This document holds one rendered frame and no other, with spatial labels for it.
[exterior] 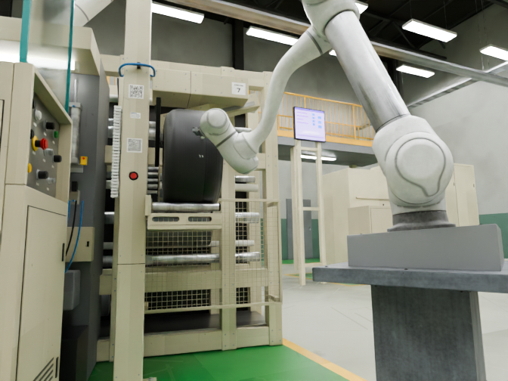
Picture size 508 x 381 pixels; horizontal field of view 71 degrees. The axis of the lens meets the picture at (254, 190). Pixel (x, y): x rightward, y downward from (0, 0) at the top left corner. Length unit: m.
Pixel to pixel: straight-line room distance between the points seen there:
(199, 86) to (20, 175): 1.40
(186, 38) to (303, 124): 7.66
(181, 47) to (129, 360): 11.46
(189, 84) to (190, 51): 10.40
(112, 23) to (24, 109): 11.44
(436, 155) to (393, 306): 0.45
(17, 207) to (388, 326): 1.10
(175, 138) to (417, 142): 1.17
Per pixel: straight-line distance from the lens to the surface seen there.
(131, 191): 1.90
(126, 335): 1.94
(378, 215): 6.27
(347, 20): 1.17
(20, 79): 1.31
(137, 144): 1.94
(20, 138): 1.25
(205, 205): 1.83
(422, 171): 0.92
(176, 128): 1.79
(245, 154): 1.37
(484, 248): 1.02
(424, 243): 1.04
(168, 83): 2.34
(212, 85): 2.37
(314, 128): 6.11
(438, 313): 1.10
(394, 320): 1.13
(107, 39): 12.38
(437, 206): 1.16
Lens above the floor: 0.73
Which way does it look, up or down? 8 degrees up
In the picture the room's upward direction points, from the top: 1 degrees counter-clockwise
